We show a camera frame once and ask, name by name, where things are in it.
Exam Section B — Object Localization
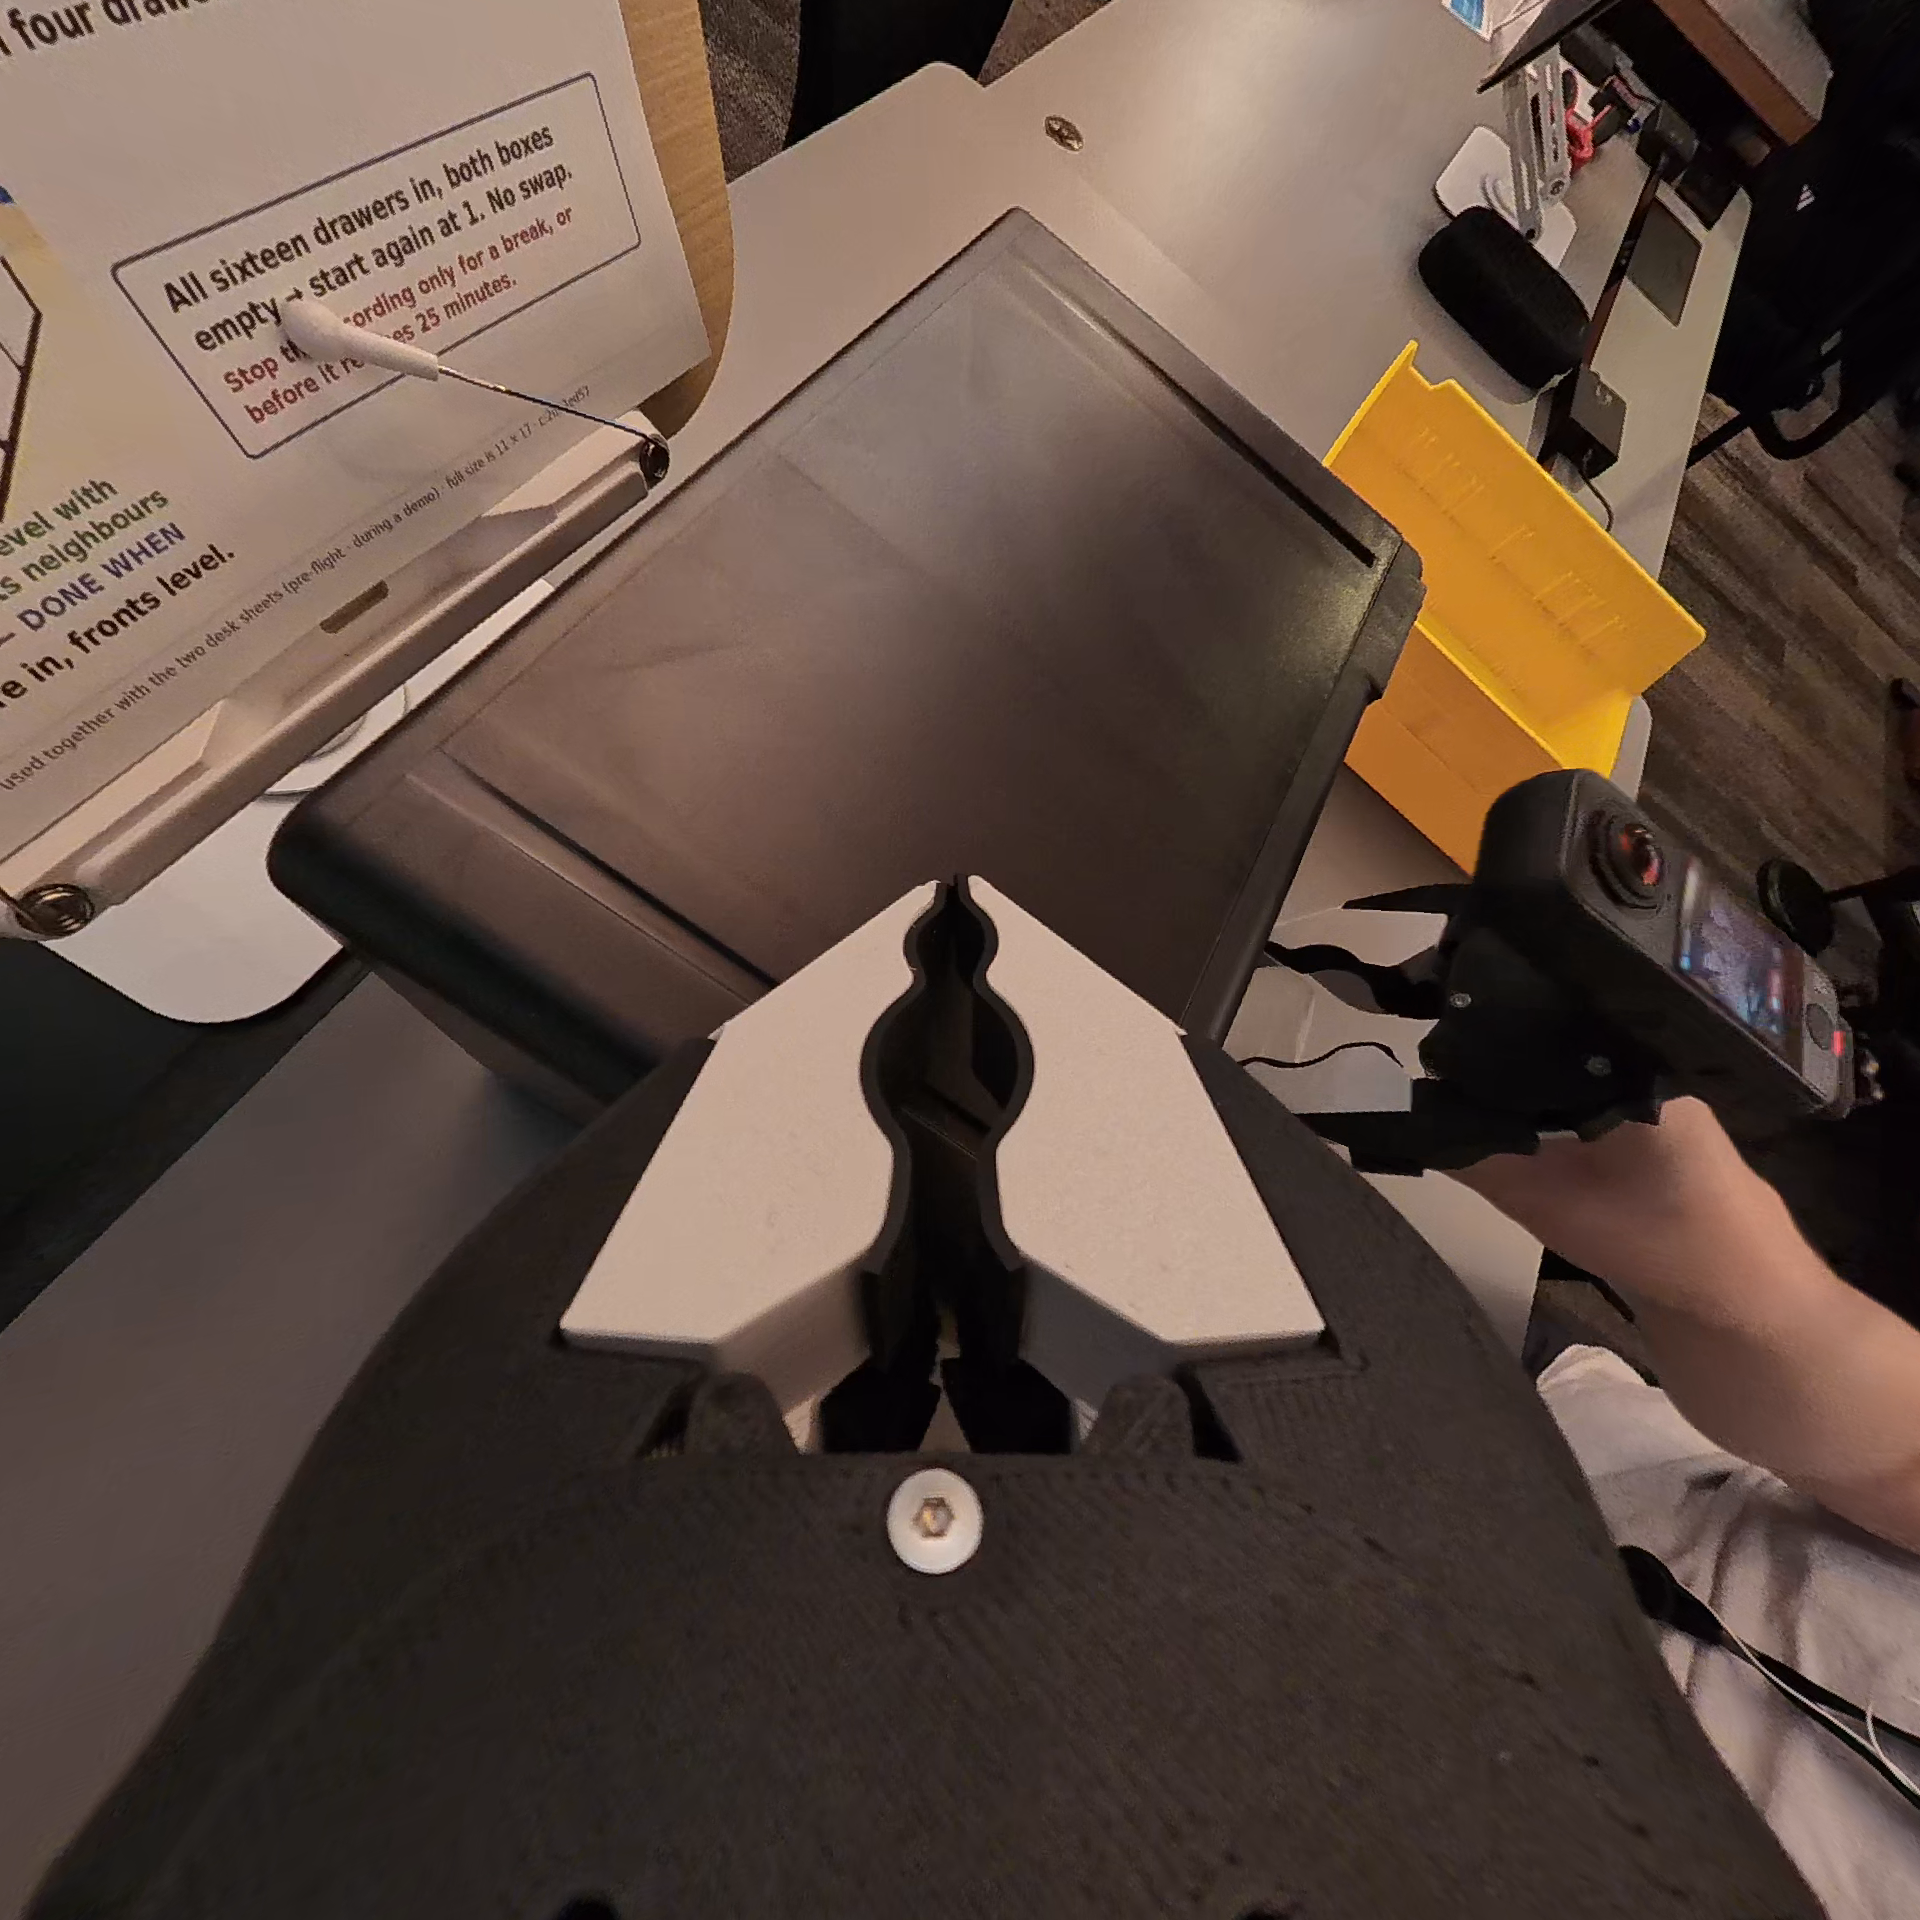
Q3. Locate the white tipped wire pointer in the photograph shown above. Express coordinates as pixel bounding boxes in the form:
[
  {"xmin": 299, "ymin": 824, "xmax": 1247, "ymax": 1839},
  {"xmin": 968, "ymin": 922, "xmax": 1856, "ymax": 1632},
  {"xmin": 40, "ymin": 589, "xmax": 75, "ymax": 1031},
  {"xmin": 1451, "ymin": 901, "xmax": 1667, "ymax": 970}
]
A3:
[{"xmin": 276, "ymin": 296, "xmax": 663, "ymax": 453}]

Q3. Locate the person's pale clothing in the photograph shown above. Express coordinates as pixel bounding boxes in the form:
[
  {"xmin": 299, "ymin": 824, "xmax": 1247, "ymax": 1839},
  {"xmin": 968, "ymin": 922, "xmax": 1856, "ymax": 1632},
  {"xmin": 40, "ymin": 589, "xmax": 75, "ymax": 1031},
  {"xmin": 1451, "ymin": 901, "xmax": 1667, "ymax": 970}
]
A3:
[{"xmin": 1528, "ymin": 1341, "xmax": 1920, "ymax": 1920}]

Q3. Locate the person's right hand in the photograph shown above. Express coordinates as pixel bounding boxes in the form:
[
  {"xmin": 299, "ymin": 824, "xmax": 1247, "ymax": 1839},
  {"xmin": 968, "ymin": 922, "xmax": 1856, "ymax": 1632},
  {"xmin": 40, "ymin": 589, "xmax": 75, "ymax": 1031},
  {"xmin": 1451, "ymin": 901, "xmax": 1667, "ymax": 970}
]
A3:
[{"xmin": 1458, "ymin": 1113, "xmax": 1704, "ymax": 1310}]

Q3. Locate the black strap cable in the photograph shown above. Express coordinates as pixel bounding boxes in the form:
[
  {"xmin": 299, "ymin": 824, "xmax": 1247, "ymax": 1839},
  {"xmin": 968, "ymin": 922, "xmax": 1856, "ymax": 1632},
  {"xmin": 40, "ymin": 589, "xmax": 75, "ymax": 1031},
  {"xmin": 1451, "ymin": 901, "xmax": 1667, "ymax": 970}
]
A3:
[{"xmin": 1567, "ymin": 141, "xmax": 1675, "ymax": 393}]

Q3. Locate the black oval case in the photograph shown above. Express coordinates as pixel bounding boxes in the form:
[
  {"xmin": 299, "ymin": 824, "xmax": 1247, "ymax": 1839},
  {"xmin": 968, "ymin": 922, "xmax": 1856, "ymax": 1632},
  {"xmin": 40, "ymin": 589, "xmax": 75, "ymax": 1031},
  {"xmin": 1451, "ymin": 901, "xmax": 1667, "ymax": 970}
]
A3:
[{"xmin": 1414, "ymin": 207, "xmax": 1592, "ymax": 394}]

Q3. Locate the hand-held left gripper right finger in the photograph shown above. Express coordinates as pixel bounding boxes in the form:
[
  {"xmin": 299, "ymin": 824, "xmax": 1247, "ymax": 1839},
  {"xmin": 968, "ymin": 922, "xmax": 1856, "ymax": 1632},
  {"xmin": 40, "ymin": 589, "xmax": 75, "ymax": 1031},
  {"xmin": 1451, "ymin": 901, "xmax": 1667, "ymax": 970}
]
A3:
[{"xmin": 938, "ymin": 874, "xmax": 1327, "ymax": 1454}]

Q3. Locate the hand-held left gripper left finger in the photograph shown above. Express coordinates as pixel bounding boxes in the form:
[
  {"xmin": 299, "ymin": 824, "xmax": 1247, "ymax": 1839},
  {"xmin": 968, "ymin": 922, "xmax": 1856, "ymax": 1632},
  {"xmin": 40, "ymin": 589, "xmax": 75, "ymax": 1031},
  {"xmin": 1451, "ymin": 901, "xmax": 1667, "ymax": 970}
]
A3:
[{"xmin": 558, "ymin": 881, "xmax": 965, "ymax": 1454}]

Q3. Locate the grey square pad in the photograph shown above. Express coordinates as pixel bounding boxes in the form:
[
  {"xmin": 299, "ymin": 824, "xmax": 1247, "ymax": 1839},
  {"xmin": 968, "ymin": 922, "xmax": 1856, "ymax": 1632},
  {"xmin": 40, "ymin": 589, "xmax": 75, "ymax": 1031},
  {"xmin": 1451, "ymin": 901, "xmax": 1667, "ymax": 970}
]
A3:
[{"xmin": 1623, "ymin": 223, "xmax": 1704, "ymax": 328}]

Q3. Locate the yellow plastic bin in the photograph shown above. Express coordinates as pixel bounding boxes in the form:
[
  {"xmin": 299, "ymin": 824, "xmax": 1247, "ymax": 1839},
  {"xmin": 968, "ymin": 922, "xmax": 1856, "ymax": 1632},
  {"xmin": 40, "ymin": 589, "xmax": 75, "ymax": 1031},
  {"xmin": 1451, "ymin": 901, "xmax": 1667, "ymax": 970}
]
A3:
[{"xmin": 1323, "ymin": 342, "xmax": 1709, "ymax": 874}]

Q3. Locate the white phone stand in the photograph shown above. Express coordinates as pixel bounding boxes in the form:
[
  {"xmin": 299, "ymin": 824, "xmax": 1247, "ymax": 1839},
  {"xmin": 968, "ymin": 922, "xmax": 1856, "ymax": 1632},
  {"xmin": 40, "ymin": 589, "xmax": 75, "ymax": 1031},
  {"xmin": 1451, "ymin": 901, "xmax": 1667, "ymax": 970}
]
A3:
[{"xmin": 1435, "ymin": 60, "xmax": 1579, "ymax": 264}]

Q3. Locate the brown cardboard sheet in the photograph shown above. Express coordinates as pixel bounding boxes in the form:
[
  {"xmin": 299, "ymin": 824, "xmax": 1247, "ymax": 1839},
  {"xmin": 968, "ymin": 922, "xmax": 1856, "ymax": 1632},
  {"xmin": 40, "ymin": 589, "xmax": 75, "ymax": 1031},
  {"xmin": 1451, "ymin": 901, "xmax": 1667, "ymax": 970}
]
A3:
[{"xmin": 619, "ymin": 0, "xmax": 738, "ymax": 441}]

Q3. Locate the black drawer cabinet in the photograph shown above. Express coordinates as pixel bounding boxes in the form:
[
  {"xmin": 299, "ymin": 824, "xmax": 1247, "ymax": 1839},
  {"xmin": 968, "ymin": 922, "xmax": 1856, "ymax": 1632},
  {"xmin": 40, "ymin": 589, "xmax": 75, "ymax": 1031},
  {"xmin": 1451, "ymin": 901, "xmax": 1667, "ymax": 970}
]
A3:
[{"xmin": 269, "ymin": 207, "xmax": 1424, "ymax": 1119}]

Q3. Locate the brown wooden board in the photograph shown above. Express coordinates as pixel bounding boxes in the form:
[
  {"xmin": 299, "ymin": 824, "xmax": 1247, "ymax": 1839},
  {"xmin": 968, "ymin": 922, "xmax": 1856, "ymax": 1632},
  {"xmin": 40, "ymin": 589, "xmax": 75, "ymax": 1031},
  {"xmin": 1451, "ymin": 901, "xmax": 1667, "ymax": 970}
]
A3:
[{"xmin": 1477, "ymin": 0, "xmax": 1826, "ymax": 146}]

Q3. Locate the person's right forearm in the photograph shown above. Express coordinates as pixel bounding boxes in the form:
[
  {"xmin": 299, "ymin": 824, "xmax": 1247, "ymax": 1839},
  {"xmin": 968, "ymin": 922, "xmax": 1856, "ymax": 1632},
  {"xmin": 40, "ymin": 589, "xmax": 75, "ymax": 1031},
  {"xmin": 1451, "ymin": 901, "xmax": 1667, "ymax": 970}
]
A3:
[{"xmin": 1604, "ymin": 1110, "xmax": 1920, "ymax": 1550}]

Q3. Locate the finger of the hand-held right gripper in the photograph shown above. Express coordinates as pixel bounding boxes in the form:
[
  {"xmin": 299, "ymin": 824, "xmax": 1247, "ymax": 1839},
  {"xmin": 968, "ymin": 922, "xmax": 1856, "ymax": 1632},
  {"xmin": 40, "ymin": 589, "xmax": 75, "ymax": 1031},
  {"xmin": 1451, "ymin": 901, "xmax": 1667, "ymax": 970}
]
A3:
[
  {"xmin": 1242, "ymin": 1036, "xmax": 1430, "ymax": 1085},
  {"xmin": 1267, "ymin": 881, "xmax": 1483, "ymax": 1002}
]

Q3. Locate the printed instruction sheet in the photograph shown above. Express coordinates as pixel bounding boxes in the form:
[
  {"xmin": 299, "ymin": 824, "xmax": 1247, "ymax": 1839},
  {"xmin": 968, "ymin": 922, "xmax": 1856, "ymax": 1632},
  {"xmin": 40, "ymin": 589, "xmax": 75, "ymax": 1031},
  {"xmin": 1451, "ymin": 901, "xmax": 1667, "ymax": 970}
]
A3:
[{"xmin": 0, "ymin": 0, "xmax": 716, "ymax": 824}]

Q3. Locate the black office chair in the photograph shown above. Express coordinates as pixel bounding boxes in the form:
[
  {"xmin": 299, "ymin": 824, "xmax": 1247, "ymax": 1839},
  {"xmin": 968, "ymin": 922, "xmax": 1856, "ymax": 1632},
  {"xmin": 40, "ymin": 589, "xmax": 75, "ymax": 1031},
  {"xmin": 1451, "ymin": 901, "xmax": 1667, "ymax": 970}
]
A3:
[{"xmin": 779, "ymin": 0, "xmax": 1024, "ymax": 149}]

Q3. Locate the black adapter box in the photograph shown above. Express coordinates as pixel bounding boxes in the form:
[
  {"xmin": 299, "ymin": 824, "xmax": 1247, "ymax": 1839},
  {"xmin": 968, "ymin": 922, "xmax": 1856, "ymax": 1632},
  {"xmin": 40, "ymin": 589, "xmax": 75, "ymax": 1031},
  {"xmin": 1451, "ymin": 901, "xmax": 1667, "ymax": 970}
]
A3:
[{"xmin": 1535, "ymin": 367, "xmax": 1634, "ymax": 482}]

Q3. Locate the thin white cable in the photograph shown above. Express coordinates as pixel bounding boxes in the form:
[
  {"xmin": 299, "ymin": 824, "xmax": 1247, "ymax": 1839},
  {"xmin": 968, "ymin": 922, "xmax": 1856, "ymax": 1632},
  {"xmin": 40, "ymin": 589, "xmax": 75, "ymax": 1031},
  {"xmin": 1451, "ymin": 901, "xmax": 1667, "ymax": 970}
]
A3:
[{"xmin": 1686, "ymin": 1628, "xmax": 1920, "ymax": 1790}]

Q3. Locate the white metal sheet stand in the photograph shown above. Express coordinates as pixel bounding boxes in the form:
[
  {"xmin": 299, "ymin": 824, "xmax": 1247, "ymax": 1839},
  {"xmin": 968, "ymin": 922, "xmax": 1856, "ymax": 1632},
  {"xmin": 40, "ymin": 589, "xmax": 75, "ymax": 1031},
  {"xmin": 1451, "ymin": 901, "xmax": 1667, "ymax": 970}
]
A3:
[{"xmin": 0, "ymin": 410, "xmax": 672, "ymax": 940}]

